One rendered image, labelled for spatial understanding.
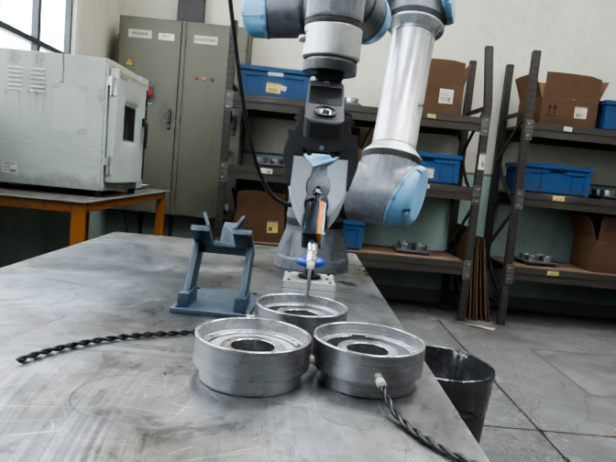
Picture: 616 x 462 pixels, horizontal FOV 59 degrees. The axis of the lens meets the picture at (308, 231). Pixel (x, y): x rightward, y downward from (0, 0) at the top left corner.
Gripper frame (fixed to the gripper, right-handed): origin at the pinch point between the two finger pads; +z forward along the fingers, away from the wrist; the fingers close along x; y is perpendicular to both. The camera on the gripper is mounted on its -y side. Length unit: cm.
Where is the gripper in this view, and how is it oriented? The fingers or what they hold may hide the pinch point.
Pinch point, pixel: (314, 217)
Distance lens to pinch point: 71.0
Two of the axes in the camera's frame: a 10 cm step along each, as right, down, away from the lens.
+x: -10.0, -1.0, 0.3
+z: -0.9, 9.9, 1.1
